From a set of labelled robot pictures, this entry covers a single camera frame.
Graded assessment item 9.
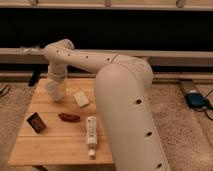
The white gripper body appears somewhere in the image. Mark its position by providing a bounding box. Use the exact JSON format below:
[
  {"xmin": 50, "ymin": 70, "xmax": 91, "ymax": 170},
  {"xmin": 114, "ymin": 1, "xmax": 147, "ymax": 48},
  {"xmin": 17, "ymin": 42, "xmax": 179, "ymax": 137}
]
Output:
[{"xmin": 45, "ymin": 76, "xmax": 66, "ymax": 102}]

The black rectangular eraser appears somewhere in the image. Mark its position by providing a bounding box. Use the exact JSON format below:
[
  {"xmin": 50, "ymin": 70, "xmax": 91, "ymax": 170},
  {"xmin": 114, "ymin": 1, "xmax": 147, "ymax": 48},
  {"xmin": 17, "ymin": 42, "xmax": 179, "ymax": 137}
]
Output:
[{"xmin": 27, "ymin": 112, "xmax": 46, "ymax": 133}]

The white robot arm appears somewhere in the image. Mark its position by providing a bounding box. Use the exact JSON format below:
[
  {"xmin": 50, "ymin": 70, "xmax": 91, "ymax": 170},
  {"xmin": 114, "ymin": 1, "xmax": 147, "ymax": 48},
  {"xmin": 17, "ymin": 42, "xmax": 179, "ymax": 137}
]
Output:
[{"xmin": 43, "ymin": 39, "xmax": 171, "ymax": 171}]

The small white box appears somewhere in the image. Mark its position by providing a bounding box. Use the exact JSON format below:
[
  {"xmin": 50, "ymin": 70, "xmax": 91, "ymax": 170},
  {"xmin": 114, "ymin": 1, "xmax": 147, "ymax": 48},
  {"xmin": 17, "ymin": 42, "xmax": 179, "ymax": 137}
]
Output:
[{"xmin": 74, "ymin": 91, "xmax": 90, "ymax": 108}]

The dark red sausage toy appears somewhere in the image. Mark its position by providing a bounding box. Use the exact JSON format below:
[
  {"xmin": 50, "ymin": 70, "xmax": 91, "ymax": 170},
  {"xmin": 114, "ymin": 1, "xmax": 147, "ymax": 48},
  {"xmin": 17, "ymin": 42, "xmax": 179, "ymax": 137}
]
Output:
[{"xmin": 58, "ymin": 113, "xmax": 80, "ymax": 122}]

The wooden table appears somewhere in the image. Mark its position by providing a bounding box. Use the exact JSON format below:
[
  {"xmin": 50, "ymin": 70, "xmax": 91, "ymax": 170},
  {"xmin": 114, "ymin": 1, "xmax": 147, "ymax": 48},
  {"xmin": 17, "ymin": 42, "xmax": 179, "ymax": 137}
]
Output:
[{"xmin": 8, "ymin": 78, "xmax": 113, "ymax": 166}]

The blue device on floor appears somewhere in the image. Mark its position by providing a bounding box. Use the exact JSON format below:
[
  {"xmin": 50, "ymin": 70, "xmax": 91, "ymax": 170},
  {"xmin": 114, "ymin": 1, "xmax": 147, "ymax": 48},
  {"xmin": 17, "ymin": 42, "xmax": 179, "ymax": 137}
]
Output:
[{"xmin": 185, "ymin": 93, "xmax": 210, "ymax": 108}]

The black cable left floor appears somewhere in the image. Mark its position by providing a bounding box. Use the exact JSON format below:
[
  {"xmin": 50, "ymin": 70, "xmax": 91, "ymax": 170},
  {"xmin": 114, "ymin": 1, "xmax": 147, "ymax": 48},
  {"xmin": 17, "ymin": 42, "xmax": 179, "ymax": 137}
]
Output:
[{"xmin": 0, "ymin": 83, "xmax": 11, "ymax": 98}]

